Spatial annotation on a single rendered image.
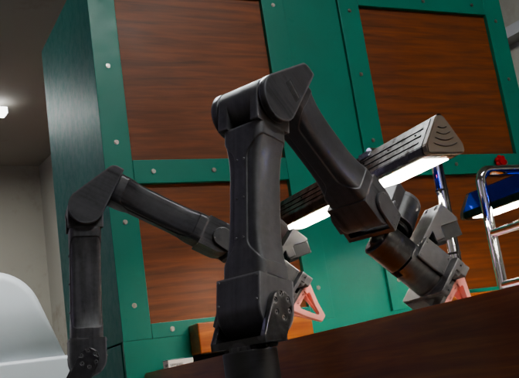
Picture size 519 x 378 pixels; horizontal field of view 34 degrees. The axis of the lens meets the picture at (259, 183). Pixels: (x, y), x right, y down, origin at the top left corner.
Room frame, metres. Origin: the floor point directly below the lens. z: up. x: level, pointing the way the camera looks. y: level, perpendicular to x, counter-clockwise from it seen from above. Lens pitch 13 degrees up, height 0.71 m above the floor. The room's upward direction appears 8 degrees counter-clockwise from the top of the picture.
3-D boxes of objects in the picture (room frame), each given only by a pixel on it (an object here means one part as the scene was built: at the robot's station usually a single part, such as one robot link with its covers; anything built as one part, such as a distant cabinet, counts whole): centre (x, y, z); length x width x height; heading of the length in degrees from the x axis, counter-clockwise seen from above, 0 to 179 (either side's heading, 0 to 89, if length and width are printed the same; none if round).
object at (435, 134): (1.68, -0.18, 1.08); 0.62 x 0.08 x 0.07; 27
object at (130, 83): (2.49, -0.12, 1.31); 1.36 x 0.55 x 0.95; 117
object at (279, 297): (0.98, 0.04, 0.77); 0.09 x 0.06 x 0.06; 52
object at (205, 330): (2.05, 0.07, 0.83); 0.30 x 0.06 x 0.07; 117
